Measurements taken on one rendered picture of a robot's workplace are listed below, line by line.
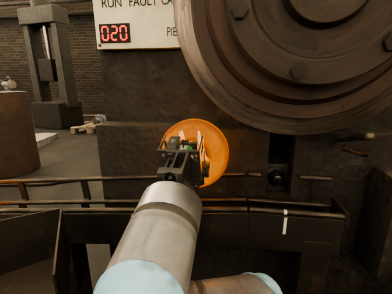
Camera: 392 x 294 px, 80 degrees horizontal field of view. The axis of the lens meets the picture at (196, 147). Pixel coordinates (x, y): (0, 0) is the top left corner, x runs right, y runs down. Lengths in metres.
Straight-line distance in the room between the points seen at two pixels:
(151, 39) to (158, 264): 0.52
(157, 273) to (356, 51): 0.38
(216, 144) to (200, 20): 0.24
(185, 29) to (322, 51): 0.24
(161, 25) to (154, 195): 0.44
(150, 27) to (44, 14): 5.36
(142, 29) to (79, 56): 7.30
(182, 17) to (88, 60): 7.33
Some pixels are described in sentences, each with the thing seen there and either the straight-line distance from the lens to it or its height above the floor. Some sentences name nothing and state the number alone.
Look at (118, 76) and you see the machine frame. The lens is 0.69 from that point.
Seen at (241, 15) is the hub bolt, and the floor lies 1.07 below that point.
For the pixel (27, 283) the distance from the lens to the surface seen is 0.62.
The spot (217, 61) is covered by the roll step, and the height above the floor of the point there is 1.02.
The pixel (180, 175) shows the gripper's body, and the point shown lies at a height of 0.85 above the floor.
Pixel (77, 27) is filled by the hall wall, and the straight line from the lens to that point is 8.00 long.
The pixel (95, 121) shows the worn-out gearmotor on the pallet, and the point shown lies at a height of 0.24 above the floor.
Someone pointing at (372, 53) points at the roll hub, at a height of 1.02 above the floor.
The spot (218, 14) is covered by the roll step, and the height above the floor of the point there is 1.09.
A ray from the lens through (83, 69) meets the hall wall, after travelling 7.87.
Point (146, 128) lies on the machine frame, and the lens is 0.62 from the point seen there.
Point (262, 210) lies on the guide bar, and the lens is 0.55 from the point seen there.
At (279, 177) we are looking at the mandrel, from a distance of 0.64.
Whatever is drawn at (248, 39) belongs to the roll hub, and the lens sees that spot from 0.39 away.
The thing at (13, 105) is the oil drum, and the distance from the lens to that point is 3.05.
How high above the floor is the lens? 0.98
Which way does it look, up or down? 15 degrees down
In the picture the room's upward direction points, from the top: straight up
